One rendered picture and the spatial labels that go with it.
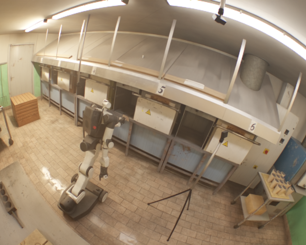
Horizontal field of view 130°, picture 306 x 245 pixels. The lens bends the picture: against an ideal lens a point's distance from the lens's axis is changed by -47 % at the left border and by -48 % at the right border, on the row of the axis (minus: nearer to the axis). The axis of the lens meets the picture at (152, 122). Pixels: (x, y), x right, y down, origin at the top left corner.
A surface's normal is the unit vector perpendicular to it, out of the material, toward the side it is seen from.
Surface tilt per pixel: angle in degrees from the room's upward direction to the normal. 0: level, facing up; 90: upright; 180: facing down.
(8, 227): 0
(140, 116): 90
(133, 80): 80
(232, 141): 90
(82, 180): 38
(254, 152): 90
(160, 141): 90
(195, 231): 0
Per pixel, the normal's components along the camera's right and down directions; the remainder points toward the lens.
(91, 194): 0.23, -0.87
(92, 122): 0.78, 0.31
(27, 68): 0.89, 0.37
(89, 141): 0.10, -0.66
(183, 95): -0.34, 0.17
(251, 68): -0.77, 0.11
